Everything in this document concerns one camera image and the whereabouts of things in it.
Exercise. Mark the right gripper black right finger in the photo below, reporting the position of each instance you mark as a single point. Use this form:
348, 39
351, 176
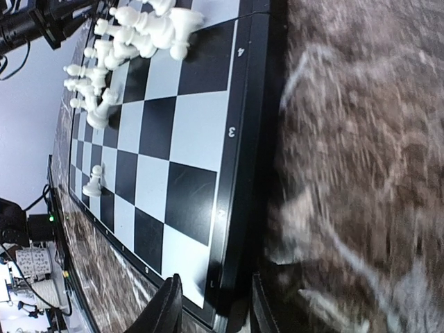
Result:
268, 313

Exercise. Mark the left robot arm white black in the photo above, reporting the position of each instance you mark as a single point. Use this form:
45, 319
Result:
55, 21

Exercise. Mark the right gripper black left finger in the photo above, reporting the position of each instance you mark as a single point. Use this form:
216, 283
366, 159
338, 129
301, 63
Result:
163, 314

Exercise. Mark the black grey chessboard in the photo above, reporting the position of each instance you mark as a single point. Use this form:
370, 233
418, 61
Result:
188, 155

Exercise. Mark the white pawn f file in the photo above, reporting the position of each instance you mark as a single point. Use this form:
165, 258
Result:
93, 186

